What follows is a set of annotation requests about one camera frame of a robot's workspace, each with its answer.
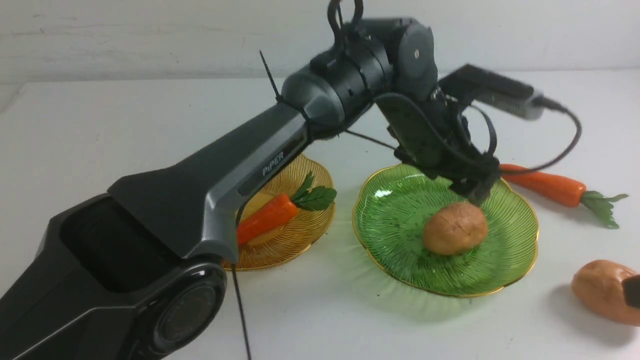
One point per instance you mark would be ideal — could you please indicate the green ribbed glass plate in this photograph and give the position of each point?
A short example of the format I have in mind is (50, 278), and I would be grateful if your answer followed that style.
(389, 217)

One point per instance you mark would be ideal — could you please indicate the toy carrot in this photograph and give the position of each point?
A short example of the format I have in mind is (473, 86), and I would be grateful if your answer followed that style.
(283, 208)
(565, 191)

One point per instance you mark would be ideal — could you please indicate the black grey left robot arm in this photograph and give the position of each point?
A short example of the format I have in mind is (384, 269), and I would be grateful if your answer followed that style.
(137, 273)

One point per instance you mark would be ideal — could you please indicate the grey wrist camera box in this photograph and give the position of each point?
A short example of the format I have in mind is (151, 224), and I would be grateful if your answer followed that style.
(471, 83)

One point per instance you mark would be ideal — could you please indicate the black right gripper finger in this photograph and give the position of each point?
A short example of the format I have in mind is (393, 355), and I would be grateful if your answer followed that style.
(631, 291)

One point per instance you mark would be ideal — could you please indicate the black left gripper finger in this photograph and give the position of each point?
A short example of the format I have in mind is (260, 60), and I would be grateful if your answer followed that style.
(474, 190)

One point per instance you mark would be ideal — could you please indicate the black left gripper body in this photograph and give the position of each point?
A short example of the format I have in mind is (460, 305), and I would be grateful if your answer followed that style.
(433, 135)

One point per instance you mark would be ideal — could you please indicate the amber ribbed glass plate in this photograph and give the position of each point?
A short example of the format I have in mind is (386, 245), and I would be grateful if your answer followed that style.
(285, 243)

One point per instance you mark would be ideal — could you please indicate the toy potato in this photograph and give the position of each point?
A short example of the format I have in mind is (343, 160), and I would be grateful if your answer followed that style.
(455, 229)
(599, 286)

